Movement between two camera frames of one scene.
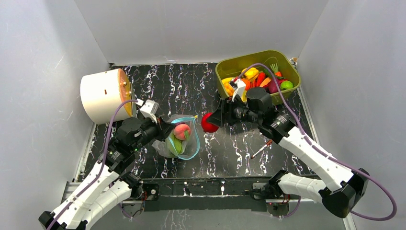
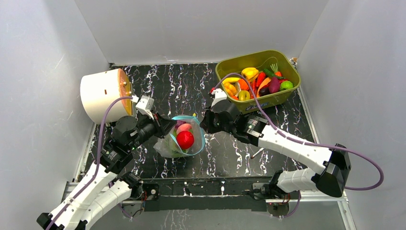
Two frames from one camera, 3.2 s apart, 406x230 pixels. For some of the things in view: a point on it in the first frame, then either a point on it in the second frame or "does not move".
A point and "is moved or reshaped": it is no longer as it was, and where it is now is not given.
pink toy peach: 178,131 does not move
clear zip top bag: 183,141 does not move
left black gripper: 163,128 does not move
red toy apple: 206,126 is moved or reshaped
